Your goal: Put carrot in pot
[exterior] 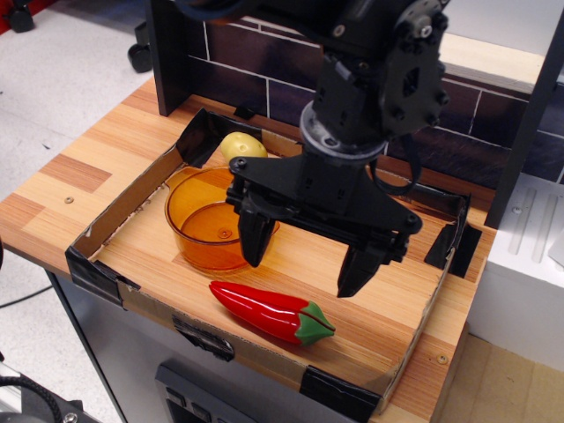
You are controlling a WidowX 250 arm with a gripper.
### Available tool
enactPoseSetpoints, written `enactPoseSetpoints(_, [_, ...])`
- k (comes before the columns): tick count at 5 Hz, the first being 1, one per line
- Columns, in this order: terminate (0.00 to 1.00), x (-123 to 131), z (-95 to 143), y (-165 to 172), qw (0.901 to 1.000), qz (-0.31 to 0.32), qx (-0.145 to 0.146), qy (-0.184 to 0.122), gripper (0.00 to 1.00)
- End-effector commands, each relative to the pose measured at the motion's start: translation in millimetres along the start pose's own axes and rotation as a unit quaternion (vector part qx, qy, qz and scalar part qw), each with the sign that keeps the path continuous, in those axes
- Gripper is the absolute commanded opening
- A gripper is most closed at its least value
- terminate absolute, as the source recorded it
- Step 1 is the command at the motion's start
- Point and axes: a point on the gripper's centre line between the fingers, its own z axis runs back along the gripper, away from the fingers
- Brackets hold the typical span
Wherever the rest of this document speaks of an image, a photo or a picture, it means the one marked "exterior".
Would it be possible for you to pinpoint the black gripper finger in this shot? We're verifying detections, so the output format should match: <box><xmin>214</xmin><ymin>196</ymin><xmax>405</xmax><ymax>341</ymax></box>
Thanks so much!
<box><xmin>337</xmin><ymin>246</ymin><xmax>386</xmax><ymax>298</ymax></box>
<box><xmin>238</xmin><ymin>194</ymin><xmax>277</xmax><ymax>267</ymax></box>

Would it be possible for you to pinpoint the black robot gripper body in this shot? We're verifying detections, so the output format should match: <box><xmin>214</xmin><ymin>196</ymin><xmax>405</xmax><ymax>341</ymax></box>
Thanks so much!
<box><xmin>227</xmin><ymin>104</ymin><xmax>422</xmax><ymax>263</ymax></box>

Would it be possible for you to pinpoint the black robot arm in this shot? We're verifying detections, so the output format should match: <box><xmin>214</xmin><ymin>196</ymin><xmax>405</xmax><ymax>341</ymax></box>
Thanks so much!
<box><xmin>177</xmin><ymin>1</ymin><xmax>449</xmax><ymax>297</ymax></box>

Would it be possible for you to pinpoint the orange transparent plastic pot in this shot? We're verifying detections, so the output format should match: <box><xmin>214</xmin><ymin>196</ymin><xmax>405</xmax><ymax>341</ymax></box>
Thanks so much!
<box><xmin>164</xmin><ymin>166</ymin><xmax>281</xmax><ymax>272</ymax></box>

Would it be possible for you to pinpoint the cardboard fence with black tape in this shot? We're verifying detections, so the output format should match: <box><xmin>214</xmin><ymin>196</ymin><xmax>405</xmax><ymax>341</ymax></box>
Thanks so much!
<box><xmin>66</xmin><ymin>108</ymin><xmax>481</xmax><ymax>422</ymax></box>

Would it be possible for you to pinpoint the yellow toy potato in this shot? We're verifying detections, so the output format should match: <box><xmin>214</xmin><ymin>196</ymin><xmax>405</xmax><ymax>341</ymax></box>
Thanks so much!
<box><xmin>219</xmin><ymin>131</ymin><xmax>268</xmax><ymax>163</ymax></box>

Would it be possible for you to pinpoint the red toy chili pepper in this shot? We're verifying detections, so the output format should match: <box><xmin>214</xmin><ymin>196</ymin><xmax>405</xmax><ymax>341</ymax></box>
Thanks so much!
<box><xmin>210</xmin><ymin>281</ymin><xmax>336</xmax><ymax>345</ymax></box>

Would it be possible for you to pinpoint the dark brick backsplash panel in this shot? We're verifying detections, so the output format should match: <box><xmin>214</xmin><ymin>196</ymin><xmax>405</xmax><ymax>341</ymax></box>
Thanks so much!
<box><xmin>185</xmin><ymin>20</ymin><xmax>529</xmax><ymax>189</ymax></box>

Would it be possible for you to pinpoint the white ribbed side unit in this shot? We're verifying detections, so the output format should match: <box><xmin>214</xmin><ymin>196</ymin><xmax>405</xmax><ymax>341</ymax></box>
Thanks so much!
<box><xmin>468</xmin><ymin>174</ymin><xmax>563</xmax><ymax>370</ymax></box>

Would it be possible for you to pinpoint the black chair caster wheel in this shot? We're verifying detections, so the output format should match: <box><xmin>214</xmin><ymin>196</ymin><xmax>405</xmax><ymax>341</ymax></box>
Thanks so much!
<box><xmin>127</xmin><ymin>44</ymin><xmax>152</xmax><ymax>73</ymax></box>

